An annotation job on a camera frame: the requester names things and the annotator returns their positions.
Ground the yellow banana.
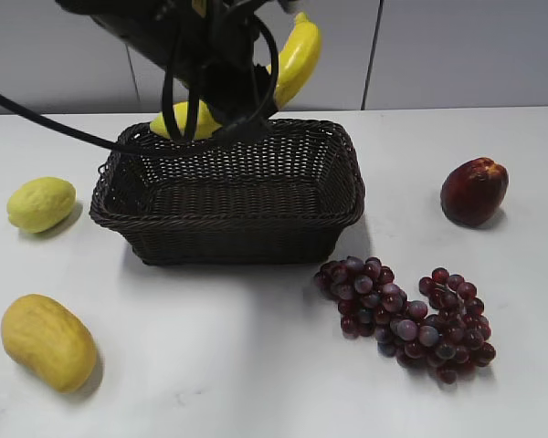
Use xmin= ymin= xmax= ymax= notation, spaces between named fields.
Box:
xmin=149 ymin=12 xmax=322 ymax=140

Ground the green lemon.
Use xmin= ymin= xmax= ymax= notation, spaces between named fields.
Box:
xmin=6 ymin=176 xmax=77 ymax=234

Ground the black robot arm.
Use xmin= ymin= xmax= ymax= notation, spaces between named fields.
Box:
xmin=59 ymin=1 xmax=279 ymax=141

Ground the red apple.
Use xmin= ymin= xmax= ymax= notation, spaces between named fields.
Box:
xmin=440 ymin=157 xmax=509 ymax=227

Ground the dark woven wicker basket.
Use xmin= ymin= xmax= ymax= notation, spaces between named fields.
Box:
xmin=90 ymin=119 xmax=365 ymax=266

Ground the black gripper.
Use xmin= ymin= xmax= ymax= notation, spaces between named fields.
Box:
xmin=183 ymin=26 xmax=279 ymax=141

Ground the yellow mango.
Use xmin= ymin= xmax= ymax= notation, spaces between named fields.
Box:
xmin=1 ymin=294 xmax=98 ymax=393

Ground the purple grape bunch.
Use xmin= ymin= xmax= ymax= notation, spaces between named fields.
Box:
xmin=313 ymin=256 xmax=497 ymax=384

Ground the black cable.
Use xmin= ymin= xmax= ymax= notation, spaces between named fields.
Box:
xmin=0 ymin=0 xmax=280 ymax=154

